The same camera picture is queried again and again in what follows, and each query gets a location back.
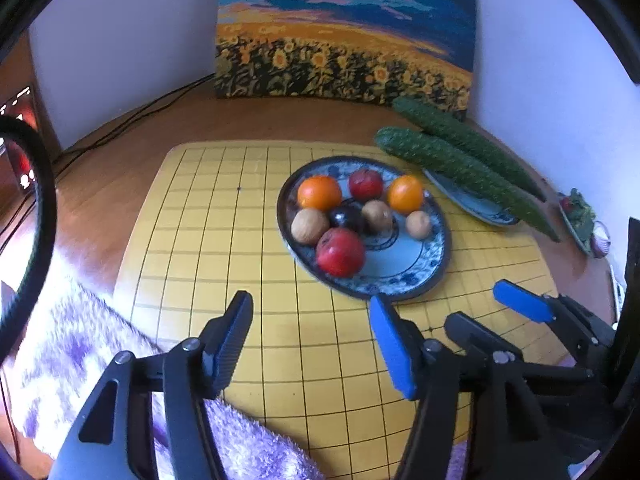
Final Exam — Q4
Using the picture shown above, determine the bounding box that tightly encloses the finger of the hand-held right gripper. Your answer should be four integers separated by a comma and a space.
492, 280, 617, 369
444, 311, 594, 384

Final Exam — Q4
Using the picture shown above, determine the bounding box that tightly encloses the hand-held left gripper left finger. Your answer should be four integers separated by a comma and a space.
50, 290, 254, 480

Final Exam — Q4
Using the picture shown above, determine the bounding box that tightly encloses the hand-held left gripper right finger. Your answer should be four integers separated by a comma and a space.
369, 293, 572, 480

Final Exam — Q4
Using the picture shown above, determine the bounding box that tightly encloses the blue patterned white plate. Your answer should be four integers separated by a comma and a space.
276, 156, 453, 302

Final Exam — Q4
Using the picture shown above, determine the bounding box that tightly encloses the red apple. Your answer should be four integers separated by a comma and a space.
315, 228, 367, 278
348, 169, 385, 201

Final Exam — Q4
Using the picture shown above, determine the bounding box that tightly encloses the brown walnut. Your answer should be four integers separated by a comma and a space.
291, 208, 331, 245
361, 200, 395, 234

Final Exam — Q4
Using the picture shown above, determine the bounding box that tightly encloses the dark plum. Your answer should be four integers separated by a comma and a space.
328, 203, 370, 235

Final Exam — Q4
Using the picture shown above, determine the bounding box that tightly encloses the small orange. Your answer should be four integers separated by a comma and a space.
387, 175, 425, 214

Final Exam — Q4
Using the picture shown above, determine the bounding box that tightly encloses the large orange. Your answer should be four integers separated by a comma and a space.
297, 175, 344, 212

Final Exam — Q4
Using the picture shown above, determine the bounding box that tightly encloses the purple onion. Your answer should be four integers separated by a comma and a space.
590, 222, 612, 259

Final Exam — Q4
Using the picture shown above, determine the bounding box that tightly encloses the dish of green vegetables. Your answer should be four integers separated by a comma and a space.
557, 188, 608, 259

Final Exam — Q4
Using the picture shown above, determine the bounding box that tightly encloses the blue rimmed white plate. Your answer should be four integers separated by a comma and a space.
422, 167, 521, 227

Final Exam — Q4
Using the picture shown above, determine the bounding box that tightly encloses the yellow grid board mat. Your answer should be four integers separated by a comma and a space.
114, 142, 561, 457

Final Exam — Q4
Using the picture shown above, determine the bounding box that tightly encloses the purple fluffy towel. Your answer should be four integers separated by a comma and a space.
7, 255, 328, 480

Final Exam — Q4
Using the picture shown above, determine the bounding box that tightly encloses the green spiky cucumber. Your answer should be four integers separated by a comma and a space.
392, 97, 549, 204
374, 127, 561, 244

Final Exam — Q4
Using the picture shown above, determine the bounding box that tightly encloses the thick black loop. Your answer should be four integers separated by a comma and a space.
0, 115, 59, 362

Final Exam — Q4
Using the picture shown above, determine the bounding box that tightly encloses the smartphone with red screen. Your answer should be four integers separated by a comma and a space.
0, 84, 40, 194

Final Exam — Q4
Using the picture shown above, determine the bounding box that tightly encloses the sunflower field painting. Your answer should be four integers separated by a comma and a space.
214, 0, 477, 122

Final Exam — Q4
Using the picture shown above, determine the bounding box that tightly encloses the black cable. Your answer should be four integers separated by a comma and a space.
52, 74, 217, 161
50, 80, 217, 181

